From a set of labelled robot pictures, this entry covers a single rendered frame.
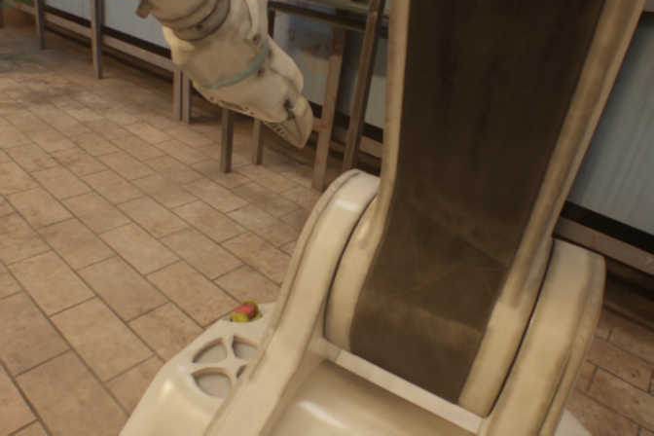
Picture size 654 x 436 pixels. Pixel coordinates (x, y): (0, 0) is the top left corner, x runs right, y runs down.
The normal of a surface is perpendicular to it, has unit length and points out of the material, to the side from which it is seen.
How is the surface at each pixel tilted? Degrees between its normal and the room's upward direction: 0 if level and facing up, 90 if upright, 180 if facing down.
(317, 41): 90
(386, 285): 60
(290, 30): 90
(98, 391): 0
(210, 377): 0
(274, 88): 65
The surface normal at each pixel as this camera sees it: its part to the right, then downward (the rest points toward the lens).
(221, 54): 0.41, 0.81
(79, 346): 0.14, -0.89
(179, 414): -0.19, -0.49
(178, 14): 0.11, 0.93
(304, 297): -0.39, -0.10
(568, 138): -0.51, 0.61
